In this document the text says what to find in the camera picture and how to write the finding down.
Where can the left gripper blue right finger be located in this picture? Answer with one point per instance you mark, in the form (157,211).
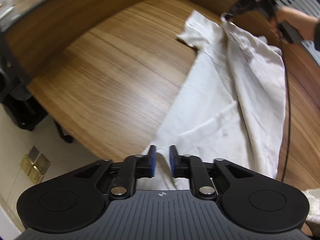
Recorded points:
(183,166)

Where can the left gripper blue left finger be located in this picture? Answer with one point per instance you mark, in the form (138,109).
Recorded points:
(141,165)

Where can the white satin polo shirt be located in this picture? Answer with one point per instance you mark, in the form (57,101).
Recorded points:
(231,105)

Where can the person's right hand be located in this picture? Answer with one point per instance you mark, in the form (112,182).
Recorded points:
(303,23)

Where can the brass floor socket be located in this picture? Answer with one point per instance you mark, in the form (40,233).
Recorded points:
(35,165)

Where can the black office chair base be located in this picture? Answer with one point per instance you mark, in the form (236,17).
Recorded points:
(24,110)

